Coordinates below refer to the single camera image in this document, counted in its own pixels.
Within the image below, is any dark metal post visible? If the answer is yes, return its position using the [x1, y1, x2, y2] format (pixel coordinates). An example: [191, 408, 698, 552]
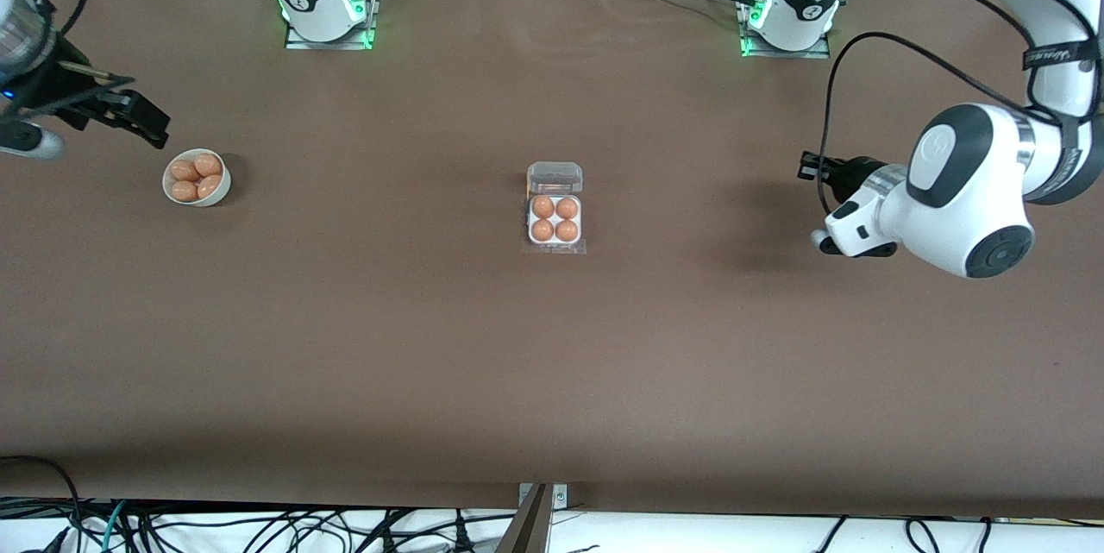
[496, 484, 553, 553]

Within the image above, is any teal cable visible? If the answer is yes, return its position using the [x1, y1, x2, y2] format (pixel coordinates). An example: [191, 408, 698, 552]
[102, 500, 130, 553]

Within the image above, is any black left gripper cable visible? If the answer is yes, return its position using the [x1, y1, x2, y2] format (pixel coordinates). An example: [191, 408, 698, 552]
[824, 32, 1066, 187]

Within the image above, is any clear plastic egg carton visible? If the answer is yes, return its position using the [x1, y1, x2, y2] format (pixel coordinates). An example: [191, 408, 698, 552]
[522, 160, 589, 256]

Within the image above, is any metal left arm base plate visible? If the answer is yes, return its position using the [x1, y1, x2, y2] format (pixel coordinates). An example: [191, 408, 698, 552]
[740, 0, 831, 60]

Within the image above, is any white round bowl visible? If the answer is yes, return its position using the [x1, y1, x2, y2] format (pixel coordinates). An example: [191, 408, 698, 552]
[162, 148, 232, 208]

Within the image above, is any brown table cover sheet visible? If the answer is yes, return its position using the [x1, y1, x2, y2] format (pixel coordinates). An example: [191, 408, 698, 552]
[0, 0, 1104, 519]

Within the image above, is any thick black looped cable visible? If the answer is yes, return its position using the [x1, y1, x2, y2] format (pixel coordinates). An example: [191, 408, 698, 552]
[0, 456, 83, 553]

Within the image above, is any small metal bracket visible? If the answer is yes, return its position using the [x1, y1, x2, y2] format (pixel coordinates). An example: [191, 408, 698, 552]
[517, 484, 570, 511]

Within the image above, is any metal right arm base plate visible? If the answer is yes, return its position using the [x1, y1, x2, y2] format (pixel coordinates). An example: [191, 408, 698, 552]
[285, 0, 378, 51]

